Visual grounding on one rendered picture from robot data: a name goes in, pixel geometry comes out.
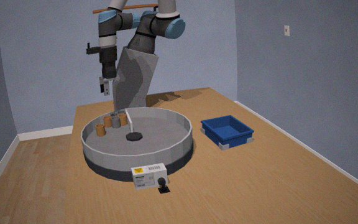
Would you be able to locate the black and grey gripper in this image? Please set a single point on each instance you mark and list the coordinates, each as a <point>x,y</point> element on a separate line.
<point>107,56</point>

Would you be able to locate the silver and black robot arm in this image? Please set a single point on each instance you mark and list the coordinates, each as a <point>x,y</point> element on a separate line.
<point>165,23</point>

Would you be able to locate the blue open crate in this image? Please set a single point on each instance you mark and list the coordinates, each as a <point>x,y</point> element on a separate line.
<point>235,132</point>

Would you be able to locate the bronze bushing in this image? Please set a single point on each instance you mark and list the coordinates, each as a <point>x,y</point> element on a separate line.
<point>123,119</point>
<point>107,121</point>
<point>100,130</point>

